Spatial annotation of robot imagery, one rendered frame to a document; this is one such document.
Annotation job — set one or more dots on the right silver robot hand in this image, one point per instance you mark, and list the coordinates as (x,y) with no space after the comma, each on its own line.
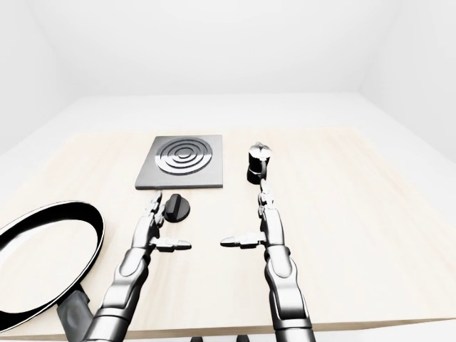
(271,224)

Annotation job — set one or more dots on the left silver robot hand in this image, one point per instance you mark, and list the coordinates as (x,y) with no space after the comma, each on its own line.
(144,228)

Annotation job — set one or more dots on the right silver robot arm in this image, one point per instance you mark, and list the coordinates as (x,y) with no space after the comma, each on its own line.
(286,295)

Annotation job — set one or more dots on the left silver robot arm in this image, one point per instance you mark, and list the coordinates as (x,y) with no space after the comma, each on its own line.
(114,295)

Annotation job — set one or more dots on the round black stove knob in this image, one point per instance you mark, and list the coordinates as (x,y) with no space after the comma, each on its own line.
(176,208)

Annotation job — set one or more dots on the flat dark stove plate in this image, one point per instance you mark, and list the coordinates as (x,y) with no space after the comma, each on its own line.
(182,161)

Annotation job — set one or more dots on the black moka pot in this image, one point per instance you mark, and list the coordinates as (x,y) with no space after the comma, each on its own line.
(257,162)

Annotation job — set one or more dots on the black frying pan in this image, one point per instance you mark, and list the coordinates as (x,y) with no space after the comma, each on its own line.
(46,256)

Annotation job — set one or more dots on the small dark shape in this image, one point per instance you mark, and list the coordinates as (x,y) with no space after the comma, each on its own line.
(196,339)
(243,339)

